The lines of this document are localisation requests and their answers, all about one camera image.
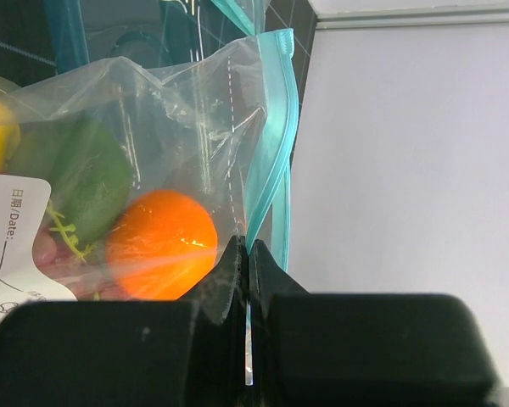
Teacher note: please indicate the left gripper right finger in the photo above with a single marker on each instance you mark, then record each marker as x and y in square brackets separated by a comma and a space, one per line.
[362, 349]

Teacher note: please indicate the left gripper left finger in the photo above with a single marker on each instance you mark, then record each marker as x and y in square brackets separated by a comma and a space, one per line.
[188, 352]

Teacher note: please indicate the orange fruit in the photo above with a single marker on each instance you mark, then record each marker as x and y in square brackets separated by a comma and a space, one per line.
[162, 246]

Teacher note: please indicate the purple grape bunch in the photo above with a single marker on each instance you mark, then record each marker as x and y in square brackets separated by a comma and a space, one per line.
[80, 267]

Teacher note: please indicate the clear zip top bag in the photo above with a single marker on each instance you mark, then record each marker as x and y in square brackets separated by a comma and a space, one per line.
[206, 132]

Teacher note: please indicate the green lime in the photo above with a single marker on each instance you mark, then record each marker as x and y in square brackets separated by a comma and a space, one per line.
[87, 169]

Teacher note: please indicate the teal plastic tray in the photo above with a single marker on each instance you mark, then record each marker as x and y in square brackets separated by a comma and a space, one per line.
[151, 33]

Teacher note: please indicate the black grid mat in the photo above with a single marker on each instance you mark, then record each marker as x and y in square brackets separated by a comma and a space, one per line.
[27, 55]

